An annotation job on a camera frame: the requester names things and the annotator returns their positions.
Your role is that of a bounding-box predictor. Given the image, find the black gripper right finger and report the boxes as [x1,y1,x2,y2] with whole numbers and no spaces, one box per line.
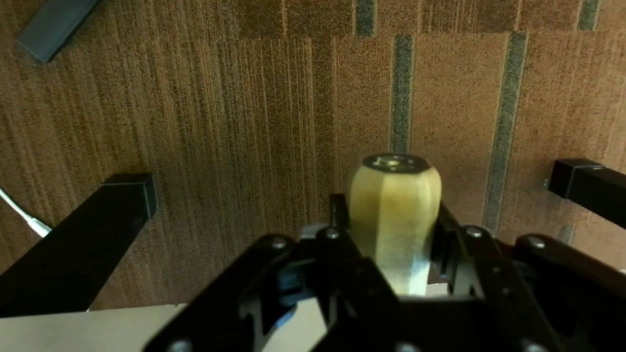
[428,201,626,352]

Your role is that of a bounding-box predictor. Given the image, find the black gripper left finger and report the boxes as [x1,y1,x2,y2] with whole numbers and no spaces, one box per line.
[143,192,401,352]

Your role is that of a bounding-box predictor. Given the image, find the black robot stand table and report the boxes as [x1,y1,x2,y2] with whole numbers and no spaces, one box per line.
[546,156,626,231]

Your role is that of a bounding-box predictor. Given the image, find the beige foosball table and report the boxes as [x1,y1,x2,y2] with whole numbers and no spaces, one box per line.
[0,170,329,352]

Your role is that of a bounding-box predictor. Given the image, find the dark grey flat bar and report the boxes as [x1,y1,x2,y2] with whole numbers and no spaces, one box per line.
[14,0,102,66]

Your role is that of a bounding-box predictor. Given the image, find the white floor cable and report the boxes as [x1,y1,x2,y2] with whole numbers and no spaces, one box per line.
[0,188,55,240]

